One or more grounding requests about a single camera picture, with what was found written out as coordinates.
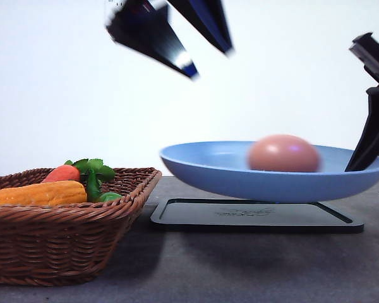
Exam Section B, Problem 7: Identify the brown egg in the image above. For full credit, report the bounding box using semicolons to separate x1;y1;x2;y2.
248;134;320;172

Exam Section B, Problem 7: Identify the blue plate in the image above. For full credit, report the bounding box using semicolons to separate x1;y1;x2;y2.
160;141;379;204

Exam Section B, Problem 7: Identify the yellow toy corn cob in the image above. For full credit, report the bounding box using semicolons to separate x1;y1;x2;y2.
0;181;88;204

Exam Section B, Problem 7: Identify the orange toy carrot with leaves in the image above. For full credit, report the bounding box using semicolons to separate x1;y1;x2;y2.
42;158;116;202

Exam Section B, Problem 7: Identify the white wall power socket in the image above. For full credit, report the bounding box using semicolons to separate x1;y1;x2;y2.
105;0;124;10

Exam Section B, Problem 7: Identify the brown wicker basket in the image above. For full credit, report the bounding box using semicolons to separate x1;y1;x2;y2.
0;168;162;287

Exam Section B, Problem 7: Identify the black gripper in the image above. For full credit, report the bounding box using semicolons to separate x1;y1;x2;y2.
345;32;379;172

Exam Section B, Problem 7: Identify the green toy vegetable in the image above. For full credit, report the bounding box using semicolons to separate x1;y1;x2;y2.
99;192;122;202

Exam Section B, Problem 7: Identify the black rectangular tray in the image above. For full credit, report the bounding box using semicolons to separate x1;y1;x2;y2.
150;198;364;234

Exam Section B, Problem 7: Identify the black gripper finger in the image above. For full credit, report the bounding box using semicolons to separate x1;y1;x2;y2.
105;0;199;78
167;0;234;54

